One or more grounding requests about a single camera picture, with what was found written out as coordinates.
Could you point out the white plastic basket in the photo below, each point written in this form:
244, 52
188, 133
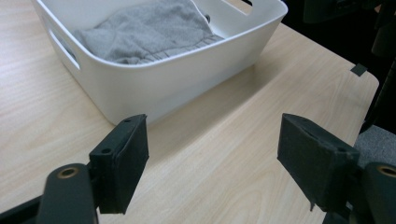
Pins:
174, 84

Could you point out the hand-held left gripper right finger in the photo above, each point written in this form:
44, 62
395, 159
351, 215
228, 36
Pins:
317, 161

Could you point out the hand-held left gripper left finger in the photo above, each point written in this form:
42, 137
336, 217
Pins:
120, 161

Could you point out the grey pants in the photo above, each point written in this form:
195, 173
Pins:
149, 31

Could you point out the black tape piece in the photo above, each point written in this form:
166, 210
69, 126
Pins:
358, 69

